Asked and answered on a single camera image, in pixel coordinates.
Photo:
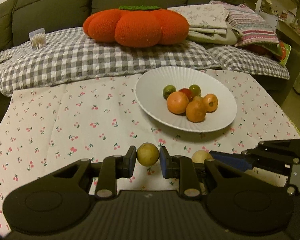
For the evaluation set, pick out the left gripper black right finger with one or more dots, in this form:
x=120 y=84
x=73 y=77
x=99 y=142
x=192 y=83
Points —
x=182 y=168

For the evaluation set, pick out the green elongated fruit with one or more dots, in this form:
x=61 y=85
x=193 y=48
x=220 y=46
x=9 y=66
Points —
x=168 y=90

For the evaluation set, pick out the green red book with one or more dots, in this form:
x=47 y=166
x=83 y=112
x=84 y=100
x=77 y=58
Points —
x=285 y=53

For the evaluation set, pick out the clear cotton swab box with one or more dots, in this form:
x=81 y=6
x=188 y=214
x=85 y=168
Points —
x=37 y=38

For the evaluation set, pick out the small orange tangerine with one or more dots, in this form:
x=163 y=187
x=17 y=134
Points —
x=211 y=102

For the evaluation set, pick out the striped pink knit blanket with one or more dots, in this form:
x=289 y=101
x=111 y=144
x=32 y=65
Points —
x=254 y=29

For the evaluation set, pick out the small yellow-green fruit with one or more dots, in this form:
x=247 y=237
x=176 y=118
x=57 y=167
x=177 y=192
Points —
x=197 y=98
x=200 y=156

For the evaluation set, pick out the white ribbed plate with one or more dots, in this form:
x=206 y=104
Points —
x=148 y=93

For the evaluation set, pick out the cherry print tablecloth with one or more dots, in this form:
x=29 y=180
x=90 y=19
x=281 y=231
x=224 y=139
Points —
x=45 y=129

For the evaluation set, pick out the orange pumpkin cushion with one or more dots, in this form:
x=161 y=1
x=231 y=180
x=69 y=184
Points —
x=137 y=26

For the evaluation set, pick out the folded floral beige sheets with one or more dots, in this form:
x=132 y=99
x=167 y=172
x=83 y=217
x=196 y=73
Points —
x=208 y=24

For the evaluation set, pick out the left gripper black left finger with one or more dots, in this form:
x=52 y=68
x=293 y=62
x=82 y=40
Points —
x=111 y=169

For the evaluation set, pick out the yellow-brown round fruit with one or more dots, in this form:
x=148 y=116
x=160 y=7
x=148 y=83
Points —
x=147 y=154

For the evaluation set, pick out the red tomato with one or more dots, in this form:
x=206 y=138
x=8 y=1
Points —
x=188 y=93

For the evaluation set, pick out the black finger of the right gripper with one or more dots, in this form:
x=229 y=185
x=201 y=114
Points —
x=237 y=161

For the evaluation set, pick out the dark green round fruit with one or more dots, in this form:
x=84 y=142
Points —
x=195 y=90

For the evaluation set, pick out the grey checked blanket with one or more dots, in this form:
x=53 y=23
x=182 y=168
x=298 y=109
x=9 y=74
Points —
x=72 y=56

